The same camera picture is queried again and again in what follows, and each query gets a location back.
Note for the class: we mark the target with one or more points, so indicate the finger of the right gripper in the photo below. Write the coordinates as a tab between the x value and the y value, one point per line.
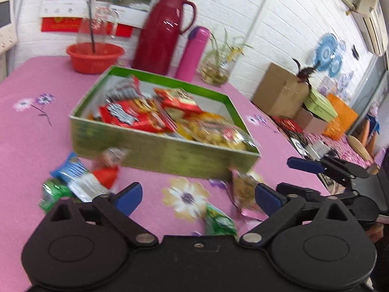
307	165
308	194

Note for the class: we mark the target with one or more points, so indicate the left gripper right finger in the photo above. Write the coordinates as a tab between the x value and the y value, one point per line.
282	212

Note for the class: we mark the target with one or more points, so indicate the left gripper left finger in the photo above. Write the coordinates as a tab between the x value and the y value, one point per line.
116	209

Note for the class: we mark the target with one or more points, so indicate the red dates snack bag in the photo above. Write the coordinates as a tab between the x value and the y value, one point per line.
243	194

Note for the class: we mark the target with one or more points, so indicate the white blue snack bag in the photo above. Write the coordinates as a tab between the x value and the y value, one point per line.
81	182

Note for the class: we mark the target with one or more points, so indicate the red lion snack bag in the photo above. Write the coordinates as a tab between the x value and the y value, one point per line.
127	114

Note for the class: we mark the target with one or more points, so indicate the yellow popcorn snack bag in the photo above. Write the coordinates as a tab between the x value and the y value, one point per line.
223	135

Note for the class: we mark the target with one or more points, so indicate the red chinese snack bag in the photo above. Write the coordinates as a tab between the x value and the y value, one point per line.
178	99

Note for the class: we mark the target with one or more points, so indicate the yellow barcode snack bag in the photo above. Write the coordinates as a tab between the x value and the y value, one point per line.
200	118

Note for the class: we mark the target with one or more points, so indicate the silver red snack bag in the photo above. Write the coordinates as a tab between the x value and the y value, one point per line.
106	166

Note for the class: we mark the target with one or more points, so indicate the orange bag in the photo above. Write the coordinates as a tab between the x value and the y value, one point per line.
340	124

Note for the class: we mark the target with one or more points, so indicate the green shoe box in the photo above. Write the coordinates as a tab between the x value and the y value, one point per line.
320	106

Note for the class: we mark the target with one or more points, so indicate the green pea snack packet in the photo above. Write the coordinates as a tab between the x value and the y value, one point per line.
218	223

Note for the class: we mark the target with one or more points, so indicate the green snack bag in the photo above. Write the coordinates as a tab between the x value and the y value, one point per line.
52	191

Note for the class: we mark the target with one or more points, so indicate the pink floral tablecloth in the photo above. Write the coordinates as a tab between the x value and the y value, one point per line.
36	102

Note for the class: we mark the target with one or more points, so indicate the brown cardboard box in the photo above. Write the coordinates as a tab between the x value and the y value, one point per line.
280	93

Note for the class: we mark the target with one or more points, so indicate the dark red leaf plant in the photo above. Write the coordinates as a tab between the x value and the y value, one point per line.
304	74

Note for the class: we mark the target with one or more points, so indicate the green cardboard box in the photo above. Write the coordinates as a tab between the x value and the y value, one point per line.
154	152

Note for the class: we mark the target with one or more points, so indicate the blue paper fans decoration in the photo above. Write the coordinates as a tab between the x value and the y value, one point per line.
328	55

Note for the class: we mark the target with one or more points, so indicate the glass vase with plant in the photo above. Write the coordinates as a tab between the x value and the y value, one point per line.
219	61

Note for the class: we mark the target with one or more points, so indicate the red plastic basin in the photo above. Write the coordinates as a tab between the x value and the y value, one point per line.
86	61

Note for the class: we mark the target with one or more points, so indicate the dark red thermos jug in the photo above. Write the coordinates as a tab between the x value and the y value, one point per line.
159	36

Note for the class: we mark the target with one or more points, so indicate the pink thermos bottle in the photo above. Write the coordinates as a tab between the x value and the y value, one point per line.
192	54

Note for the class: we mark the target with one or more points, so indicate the clear glass pitcher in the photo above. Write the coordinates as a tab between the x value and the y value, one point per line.
105	22

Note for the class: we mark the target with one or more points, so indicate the black stirring stick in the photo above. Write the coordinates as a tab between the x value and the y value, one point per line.
89	5

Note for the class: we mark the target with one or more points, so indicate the white water dispenser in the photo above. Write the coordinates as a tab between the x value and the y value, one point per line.
8	34

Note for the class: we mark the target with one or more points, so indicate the wall air conditioner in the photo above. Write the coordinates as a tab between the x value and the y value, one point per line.
370	17

